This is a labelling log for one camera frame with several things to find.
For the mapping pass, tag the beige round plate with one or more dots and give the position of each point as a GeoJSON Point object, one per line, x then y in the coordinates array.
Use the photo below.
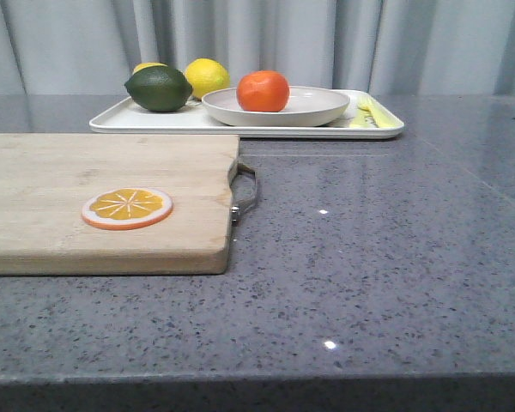
{"type": "Point", "coordinates": [306, 107]}

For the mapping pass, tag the orange fruit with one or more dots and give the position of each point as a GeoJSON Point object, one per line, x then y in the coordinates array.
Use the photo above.
{"type": "Point", "coordinates": [263, 91]}

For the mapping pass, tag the white rectangular tray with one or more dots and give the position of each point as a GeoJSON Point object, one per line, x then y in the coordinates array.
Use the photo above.
{"type": "Point", "coordinates": [128, 117]}

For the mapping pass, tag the orange slice toy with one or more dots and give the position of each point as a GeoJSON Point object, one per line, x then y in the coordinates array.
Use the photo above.
{"type": "Point", "coordinates": [127, 208]}

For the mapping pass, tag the right yellow lemon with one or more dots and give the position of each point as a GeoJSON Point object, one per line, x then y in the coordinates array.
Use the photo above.
{"type": "Point", "coordinates": [206, 76]}

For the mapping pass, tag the yellow lemon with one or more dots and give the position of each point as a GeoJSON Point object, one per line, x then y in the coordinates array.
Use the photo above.
{"type": "Point", "coordinates": [146, 65]}
{"type": "Point", "coordinates": [206, 76]}

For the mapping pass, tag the yellow plastic fork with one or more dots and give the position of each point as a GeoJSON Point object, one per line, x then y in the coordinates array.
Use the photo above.
{"type": "Point", "coordinates": [367, 105]}

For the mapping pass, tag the yellow plastic knife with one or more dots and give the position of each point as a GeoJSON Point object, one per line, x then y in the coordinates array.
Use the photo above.
{"type": "Point", "coordinates": [392, 122]}

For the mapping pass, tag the green lime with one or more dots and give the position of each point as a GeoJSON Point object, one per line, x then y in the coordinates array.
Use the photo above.
{"type": "Point", "coordinates": [159, 88]}

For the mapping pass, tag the left yellow lemon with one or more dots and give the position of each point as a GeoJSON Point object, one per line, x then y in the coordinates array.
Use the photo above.
{"type": "Point", "coordinates": [146, 65]}

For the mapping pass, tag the wooden cutting board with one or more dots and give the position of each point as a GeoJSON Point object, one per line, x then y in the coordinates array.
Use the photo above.
{"type": "Point", "coordinates": [45, 179]}

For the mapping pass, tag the grey curtain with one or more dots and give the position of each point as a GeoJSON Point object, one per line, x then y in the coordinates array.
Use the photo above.
{"type": "Point", "coordinates": [382, 47]}

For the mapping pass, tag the metal cutting board handle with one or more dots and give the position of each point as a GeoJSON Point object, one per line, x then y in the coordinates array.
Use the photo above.
{"type": "Point", "coordinates": [245, 197]}

